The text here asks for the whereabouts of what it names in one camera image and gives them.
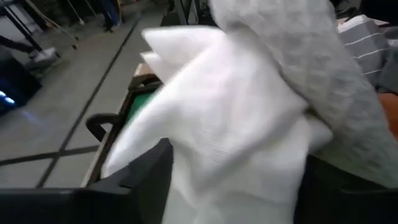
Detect grey knitted garment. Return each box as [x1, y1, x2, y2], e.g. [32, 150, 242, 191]
[207, 0, 398, 189]

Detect grey striped towel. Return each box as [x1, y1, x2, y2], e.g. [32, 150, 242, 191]
[338, 14, 393, 86]

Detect long wooden pole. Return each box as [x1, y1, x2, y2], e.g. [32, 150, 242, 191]
[24, 0, 79, 50]

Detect black stand white base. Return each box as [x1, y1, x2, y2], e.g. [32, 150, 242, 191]
[0, 4, 62, 72]

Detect black curved handle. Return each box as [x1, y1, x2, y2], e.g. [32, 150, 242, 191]
[85, 113, 121, 143]

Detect black computer blue lights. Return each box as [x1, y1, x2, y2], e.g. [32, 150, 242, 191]
[0, 55, 43, 116]

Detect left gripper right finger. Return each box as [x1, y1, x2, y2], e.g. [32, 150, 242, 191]
[294, 155, 398, 224]

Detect thin white pole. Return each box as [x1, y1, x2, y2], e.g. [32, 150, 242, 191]
[65, 0, 85, 26]

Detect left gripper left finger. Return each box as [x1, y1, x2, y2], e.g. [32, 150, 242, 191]
[0, 138, 174, 224]

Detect orange towel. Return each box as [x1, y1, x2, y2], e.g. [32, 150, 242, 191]
[377, 92, 398, 139]

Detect plain white towel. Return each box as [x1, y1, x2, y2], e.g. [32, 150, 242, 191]
[101, 24, 334, 224]

